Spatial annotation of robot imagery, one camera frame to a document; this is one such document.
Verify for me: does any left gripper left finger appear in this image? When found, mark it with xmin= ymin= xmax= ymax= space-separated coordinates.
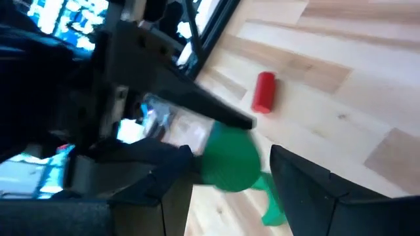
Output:
xmin=110 ymin=146 xmax=194 ymax=236

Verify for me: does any black metal table frame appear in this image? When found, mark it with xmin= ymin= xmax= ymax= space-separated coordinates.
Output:
xmin=182 ymin=0 xmax=242 ymax=79

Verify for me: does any green arch block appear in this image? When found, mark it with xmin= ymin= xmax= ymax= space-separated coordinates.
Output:
xmin=251 ymin=172 xmax=288 ymax=227

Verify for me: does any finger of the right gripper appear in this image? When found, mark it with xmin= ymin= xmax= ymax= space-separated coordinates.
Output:
xmin=107 ymin=19 xmax=257 ymax=130

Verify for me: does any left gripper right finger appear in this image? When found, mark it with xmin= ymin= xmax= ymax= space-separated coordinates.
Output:
xmin=269 ymin=144 xmax=388 ymax=236

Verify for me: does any red cylinder block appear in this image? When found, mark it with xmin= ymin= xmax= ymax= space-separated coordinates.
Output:
xmin=251 ymin=71 xmax=277 ymax=115

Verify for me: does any green cylinder block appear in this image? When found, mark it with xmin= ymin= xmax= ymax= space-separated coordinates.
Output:
xmin=200 ymin=121 xmax=263 ymax=193

